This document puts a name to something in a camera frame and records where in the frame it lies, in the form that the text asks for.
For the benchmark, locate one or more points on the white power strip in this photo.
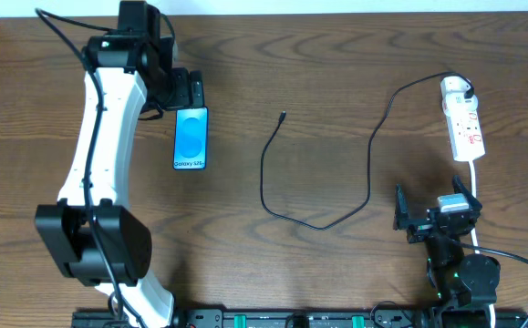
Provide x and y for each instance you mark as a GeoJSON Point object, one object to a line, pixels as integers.
{"type": "Point", "coordinates": [464, 129]}

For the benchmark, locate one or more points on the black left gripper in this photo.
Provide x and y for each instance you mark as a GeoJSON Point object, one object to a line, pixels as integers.
{"type": "Point", "coordinates": [190, 91]}

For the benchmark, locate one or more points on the white charger plug adapter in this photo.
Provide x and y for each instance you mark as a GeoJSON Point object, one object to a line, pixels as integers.
{"type": "Point", "coordinates": [456, 103]}

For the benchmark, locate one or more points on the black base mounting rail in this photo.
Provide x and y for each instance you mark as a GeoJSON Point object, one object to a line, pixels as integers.
{"type": "Point", "coordinates": [381, 317]}

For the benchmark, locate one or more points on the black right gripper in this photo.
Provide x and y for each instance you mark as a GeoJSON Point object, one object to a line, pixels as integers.
{"type": "Point", "coordinates": [434, 226]}

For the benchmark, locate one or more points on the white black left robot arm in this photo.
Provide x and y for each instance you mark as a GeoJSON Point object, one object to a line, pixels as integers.
{"type": "Point", "coordinates": [90, 233]}

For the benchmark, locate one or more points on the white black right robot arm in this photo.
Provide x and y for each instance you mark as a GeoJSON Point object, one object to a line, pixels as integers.
{"type": "Point", "coordinates": [465, 283]}

